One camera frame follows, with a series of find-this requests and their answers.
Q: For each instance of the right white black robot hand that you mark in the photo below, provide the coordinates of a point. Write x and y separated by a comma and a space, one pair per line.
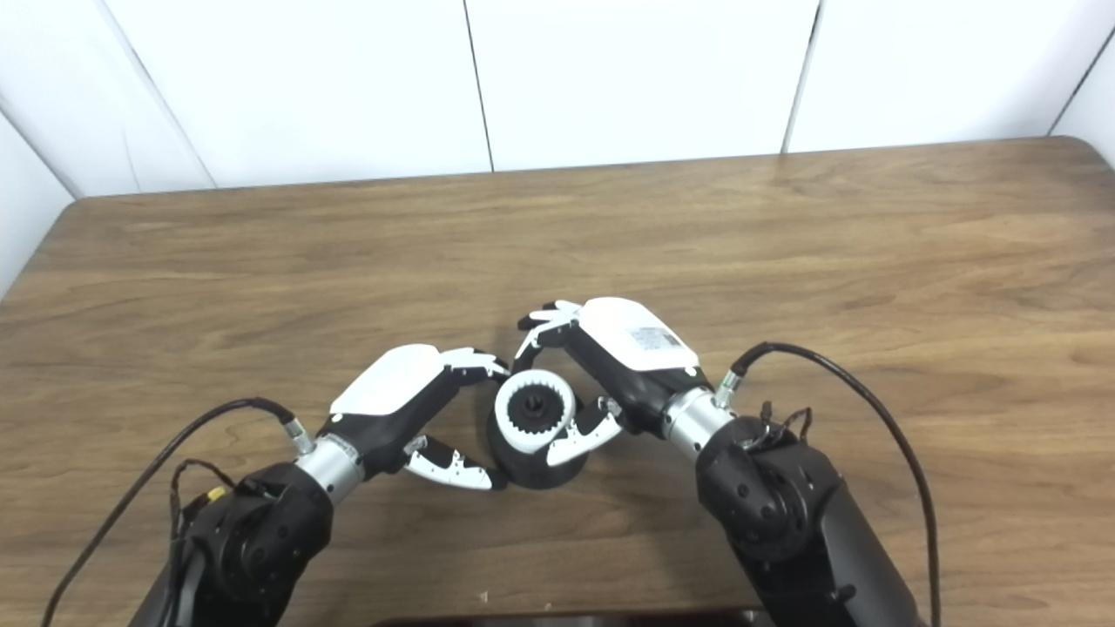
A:
636, 348

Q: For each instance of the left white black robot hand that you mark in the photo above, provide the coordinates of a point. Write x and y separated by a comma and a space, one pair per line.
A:
392, 383

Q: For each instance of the round black stepped part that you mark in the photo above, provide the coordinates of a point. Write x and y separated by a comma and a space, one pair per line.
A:
531, 475

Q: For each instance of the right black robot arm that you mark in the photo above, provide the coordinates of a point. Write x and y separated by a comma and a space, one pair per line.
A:
784, 505

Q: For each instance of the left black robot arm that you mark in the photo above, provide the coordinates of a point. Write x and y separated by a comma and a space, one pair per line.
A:
261, 540

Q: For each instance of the dark glossy robot body edge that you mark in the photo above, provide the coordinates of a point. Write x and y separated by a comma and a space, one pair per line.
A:
575, 620

